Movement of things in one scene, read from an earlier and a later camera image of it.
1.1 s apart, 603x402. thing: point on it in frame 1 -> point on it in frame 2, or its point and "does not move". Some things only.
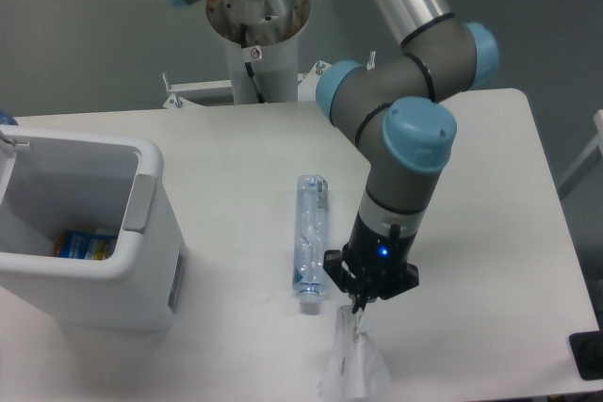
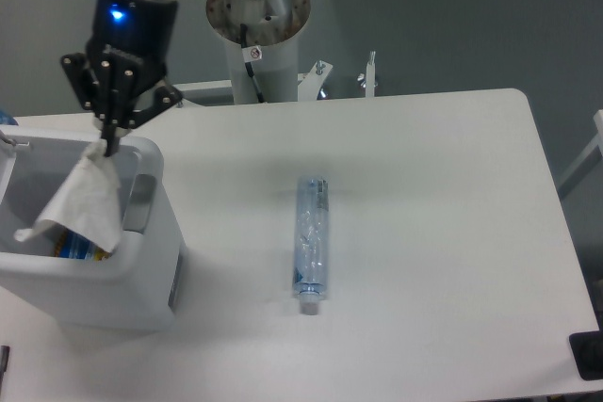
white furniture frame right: x=588 y=164 does not move
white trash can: x=53 y=181 does not move
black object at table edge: x=587 y=349 does not move
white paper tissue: x=356 y=368 -> x=88 y=202
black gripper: x=373 y=263 -> x=120 y=77
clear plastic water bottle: x=310 y=239 does not move
